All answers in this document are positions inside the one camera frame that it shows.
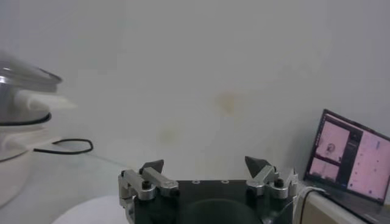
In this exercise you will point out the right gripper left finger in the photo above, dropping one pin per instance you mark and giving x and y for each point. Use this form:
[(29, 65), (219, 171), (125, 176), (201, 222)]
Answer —
[(143, 188)]

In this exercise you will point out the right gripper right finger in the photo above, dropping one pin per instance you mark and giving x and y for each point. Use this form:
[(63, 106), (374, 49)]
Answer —
[(277, 187)]

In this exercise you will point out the steel steamer pot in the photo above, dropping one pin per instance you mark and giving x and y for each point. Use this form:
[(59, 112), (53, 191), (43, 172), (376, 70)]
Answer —
[(12, 170)]

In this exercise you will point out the perforated steel steamer basket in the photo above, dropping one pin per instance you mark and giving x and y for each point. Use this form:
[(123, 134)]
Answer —
[(9, 103)]

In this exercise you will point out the white round plate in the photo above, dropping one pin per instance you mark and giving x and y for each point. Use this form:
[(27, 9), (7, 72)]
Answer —
[(91, 213)]

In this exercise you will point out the dark laptop with pink screen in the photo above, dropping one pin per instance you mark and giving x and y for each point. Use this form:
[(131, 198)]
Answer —
[(335, 143)]

